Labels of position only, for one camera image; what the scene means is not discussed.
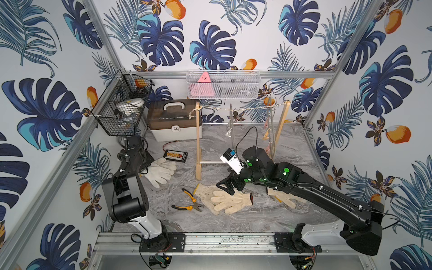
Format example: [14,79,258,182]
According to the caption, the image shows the black wire basket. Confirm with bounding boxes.
[92,70,155,137]

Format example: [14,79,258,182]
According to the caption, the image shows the beige glove red cuff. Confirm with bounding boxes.
[210,190,253,215]

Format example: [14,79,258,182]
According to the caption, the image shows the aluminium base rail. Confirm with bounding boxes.
[93,233,359,256]

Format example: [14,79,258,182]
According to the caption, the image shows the small black tablet device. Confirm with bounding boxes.
[163,150,188,163]

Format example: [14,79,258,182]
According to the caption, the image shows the clear mesh wall tray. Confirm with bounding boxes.
[186,70,261,100]

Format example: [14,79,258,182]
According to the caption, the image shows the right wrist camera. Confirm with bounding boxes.
[220,148,244,175]

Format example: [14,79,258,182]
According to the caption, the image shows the white object in basket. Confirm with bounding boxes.
[115,98,145,115]

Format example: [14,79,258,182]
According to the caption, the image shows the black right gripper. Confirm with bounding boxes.
[214,161,267,195]

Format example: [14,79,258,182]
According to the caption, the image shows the brown lidded storage box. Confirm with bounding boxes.
[147,99,203,142]

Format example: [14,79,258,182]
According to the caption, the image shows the white glove left side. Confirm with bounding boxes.
[139,157,177,189]

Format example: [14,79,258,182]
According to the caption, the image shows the beige glove right side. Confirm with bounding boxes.
[267,188,307,209]

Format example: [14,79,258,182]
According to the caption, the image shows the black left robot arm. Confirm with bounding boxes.
[102,135,169,251]

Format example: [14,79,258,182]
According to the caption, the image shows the beige glove yellow cuff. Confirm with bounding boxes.
[193,183,219,216]

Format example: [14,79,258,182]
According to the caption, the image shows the pink triangular card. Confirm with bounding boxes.
[190,72,215,98]

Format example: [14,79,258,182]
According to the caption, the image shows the wooden drying rack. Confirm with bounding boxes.
[194,100,291,181]

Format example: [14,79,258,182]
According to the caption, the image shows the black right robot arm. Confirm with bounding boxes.
[216,146,384,256]

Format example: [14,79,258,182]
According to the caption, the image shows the yellow handled pliers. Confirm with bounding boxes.
[170,187,205,213]

